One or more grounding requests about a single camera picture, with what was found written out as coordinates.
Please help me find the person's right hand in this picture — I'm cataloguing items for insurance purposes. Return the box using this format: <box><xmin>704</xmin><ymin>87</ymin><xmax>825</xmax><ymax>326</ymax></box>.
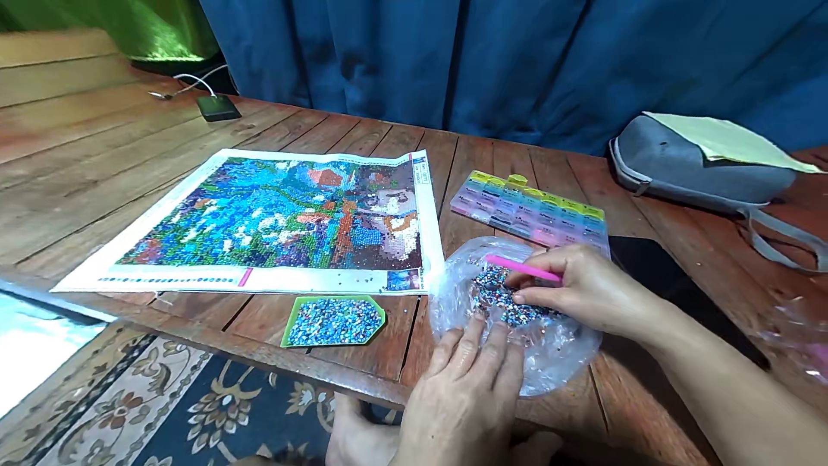
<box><xmin>505</xmin><ymin>244</ymin><xmax>668</xmax><ymax>343</ymax></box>

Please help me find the person's left hand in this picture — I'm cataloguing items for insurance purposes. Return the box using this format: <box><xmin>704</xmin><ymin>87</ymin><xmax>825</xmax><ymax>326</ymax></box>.
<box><xmin>389</xmin><ymin>315</ymin><xmax>525</xmax><ymax>466</ymax></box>

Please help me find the pink pen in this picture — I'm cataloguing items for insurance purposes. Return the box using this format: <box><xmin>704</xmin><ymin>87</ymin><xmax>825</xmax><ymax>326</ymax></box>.
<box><xmin>486</xmin><ymin>254</ymin><xmax>564</xmax><ymax>286</ymax></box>

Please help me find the clear plastic bag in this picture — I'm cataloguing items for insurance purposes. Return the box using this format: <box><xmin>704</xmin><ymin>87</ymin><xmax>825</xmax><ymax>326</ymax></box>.
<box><xmin>427</xmin><ymin>236</ymin><xmax>604</xmax><ymax>397</ymax></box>

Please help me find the pile of mixed beads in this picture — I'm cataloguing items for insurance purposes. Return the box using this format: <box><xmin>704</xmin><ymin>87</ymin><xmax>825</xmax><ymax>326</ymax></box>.
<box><xmin>471</xmin><ymin>264</ymin><xmax>562</xmax><ymax>327</ymax></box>

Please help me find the multicoloured compartment box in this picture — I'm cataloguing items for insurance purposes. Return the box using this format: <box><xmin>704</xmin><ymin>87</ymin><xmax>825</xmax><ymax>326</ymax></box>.
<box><xmin>450</xmin><ymin>170</ymin><xmax>611</xmax><ymax>258</ymax></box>

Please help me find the green bead tray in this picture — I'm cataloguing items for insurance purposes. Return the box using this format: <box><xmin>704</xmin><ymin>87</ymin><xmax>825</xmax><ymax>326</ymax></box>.
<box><xmin>280</xmin><ymin>295</ymin><xmax>387</xmax><ymax>349</ymax></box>

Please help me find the pile of blue beads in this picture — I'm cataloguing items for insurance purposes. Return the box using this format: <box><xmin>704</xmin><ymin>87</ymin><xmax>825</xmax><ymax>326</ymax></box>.
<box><xmin>288</xmin><ymin>298</ymin><xmax>384</xmax><ymax>346</ymax></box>

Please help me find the flat black object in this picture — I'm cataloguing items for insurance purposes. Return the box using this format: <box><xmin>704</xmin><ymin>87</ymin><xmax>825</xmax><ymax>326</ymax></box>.
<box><xmin>608</xmin><ymin>236</ymin><xmax>771</xmax><ymax>372</ymax></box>

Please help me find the grey zippered bag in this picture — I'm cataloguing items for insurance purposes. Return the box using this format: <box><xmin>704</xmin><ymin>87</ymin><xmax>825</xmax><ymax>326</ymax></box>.
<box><xmin>608</xmin><ymin>114</ymin><xmax>828</xmax><ymax>273</ymax></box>

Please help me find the diamond painting canvas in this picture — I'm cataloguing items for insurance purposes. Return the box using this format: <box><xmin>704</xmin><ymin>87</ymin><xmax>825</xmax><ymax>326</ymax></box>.
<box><xmin>50</xmin><ymin>149</ymin><xmax>446</xmax><ymax>296</ymax></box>

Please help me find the pale green cloth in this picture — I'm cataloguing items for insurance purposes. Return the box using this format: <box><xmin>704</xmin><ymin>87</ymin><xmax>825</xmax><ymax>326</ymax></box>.
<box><xmin>642</xmin><ymin>111</ymin><xmax>825</xmax><ymax>175</ymax></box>

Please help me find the floral patterned rug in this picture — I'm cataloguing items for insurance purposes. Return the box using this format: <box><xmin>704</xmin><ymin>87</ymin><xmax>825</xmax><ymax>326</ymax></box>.
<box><xmin>0</xmin><ymin>322</ymin><xmax>405</xmax><ymax>466</ymax></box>

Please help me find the blue curtain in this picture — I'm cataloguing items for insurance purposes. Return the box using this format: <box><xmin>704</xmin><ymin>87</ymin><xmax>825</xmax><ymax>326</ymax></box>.
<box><xmin>198</xmin><ymin>0</ymin><xmax>828</xmax><ymax>158</ymax></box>

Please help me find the clear pink plastic packet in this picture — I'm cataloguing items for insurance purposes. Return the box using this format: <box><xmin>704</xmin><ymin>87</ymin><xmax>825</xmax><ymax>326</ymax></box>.
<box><xmin>757</xmin><ymin>296</ymin><xmax>828</xmax><ymax>384</ymax></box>

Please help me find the black power bank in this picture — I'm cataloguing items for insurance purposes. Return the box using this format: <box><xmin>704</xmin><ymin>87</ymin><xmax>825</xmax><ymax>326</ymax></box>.
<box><xmin>196</xmin><ymin>94</ymin><xmax>243</xmax><ymax>123</ymax></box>

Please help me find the green curtain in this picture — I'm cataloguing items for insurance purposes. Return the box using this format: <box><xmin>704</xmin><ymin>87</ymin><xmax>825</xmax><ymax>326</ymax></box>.
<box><xmin>0</xmin><ymin>0</ymin><xmax>221</xmax><ymax>64</ymax></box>

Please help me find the white cable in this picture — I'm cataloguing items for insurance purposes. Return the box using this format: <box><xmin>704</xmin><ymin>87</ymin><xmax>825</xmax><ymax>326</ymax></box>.
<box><xmin>172</xmin><ymin>72</ymin><xmax>217</xmax><ymax>98</ymax></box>

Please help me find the grey cable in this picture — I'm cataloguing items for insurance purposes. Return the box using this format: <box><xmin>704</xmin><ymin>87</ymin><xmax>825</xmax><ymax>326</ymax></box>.
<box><xmin>148</xmin><ymin>64</ymin><xmax>230</xmax><ymax>101</ymax></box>

